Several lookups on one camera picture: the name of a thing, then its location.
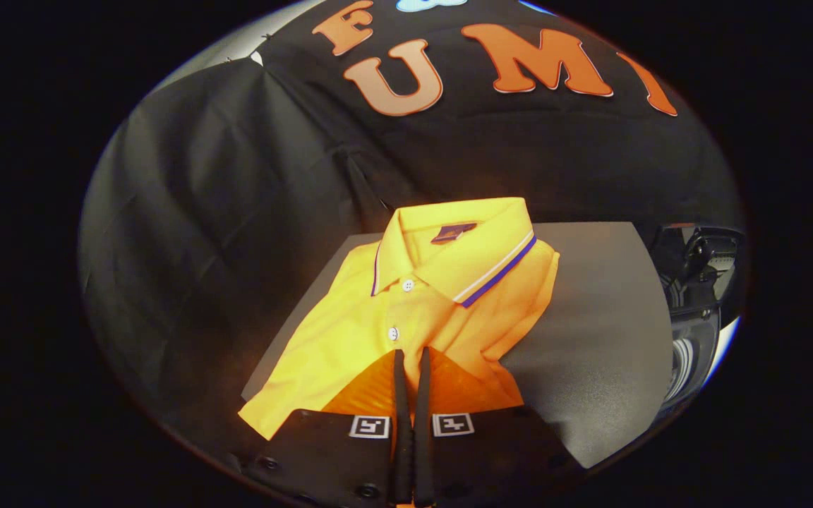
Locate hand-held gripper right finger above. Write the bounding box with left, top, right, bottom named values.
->
left=412, top=346, right=587, bottom=508

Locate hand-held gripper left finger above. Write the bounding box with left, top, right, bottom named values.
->
left=234, top=348, right=414, bottom=508

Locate orange polo shirt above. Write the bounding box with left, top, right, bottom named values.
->
left=239, top=198, right=561, bottom=442

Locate grey washing machine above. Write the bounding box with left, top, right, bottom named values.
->
left=657, top=307, right=725, bottom=417

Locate dark transparent washing machine lid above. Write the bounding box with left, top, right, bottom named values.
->
left=636, top=222, right=745, bottom=317

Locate black backdrop cloth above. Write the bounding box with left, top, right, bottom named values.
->
left=78, top=0, right=746, bottom=424

